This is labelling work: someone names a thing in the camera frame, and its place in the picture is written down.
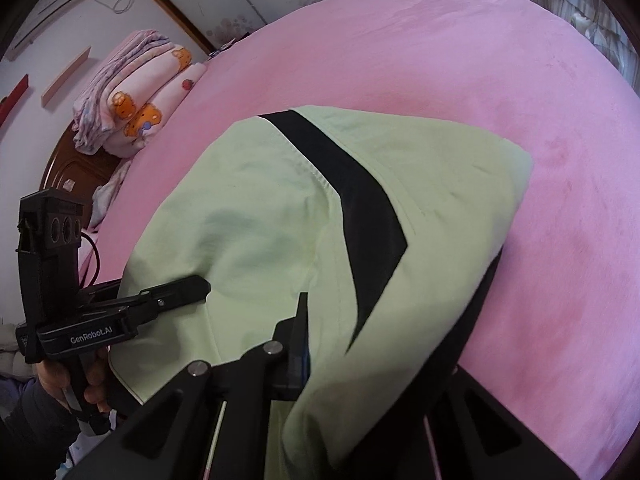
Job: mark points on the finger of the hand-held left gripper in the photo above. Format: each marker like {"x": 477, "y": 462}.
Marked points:
{"x": 170, "y": 294}

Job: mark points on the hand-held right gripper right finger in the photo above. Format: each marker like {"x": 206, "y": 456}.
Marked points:
{"x": 490, "y": 425}

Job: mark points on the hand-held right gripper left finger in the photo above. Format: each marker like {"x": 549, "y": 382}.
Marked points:
{"x": 290, "y": 355}

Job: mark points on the green and black hooded jacket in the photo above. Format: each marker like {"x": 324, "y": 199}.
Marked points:
{"x": 260, "y": 220}

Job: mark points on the person's left forearm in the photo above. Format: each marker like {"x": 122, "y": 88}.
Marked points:
{"x": 30, "y": 425}

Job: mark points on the person's left hand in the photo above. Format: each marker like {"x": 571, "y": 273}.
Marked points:
{"x": 52, "y": 377}

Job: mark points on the wooden headboard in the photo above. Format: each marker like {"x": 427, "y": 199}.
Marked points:
{"x": 70, "y": 170}

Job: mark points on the folded bear print quilt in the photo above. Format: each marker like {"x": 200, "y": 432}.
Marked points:
{"x": 145, "y": 110}

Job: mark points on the folded bear-print quilts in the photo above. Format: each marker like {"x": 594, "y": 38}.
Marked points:
{"x": 115, "y": 65}

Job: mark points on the pink fleece bed blanket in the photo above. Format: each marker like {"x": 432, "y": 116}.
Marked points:
{"x": 450, "y": 60}

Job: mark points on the red wall shelf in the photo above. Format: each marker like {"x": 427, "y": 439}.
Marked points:
{"x": 14, "y": 97}

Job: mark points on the pink wall shelf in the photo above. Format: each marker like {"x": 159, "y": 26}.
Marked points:
{"x": 65, "y": 77}

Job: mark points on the long white wall shelf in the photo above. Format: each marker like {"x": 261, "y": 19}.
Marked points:
{"x": 50, "y": 15}

